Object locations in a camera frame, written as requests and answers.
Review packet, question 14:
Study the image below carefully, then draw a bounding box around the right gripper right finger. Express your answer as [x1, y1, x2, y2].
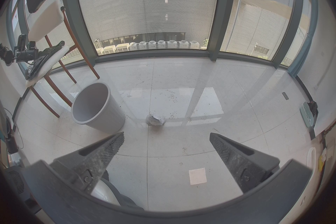
[209, 133, 280, 194]

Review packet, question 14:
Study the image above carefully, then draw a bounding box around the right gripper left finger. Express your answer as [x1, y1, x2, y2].
[51, 132, 124, 195]

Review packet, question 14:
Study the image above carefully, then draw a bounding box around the black plastic bag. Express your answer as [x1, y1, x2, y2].
[25, 41, 65, 81]

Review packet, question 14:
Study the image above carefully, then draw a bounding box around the white trash bin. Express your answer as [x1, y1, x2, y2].
[71, 82, 126, 132]

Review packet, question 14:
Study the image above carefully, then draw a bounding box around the white cushioned wooden chair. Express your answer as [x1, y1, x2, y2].
[25, 0, 101, 119]

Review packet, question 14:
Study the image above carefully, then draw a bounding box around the crumpled white paper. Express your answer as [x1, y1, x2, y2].
[146, 113, 166, 127]

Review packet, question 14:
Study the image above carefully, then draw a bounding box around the pale green plastic object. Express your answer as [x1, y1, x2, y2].
[300, 100, 319, 127]

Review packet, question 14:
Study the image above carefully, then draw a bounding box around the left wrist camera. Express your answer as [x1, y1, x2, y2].
[17, 34, 28, 48]

